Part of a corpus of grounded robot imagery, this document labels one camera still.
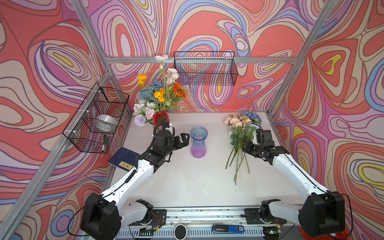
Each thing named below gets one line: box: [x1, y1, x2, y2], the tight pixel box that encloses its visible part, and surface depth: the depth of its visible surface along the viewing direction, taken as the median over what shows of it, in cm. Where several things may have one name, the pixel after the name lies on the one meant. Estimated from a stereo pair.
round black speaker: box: [174, 224, 188, 240], surface depth 67 cm
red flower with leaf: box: [152, 110, 170, 126], surface depth 80 cm
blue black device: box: [211, 224, 245, 234], surface depth 70 cm
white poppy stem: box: [154, 54, 180, 91], surface depth 76 cm
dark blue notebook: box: [107, 147, 140, 172], surface depth 97 cm
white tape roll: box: [93, 114, 118, 133], surface depth 74 cm
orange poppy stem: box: [137, 74, 166, 103], surface depth 76 cm
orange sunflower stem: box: [172, 82, 187, 97], surface depth 77 cm
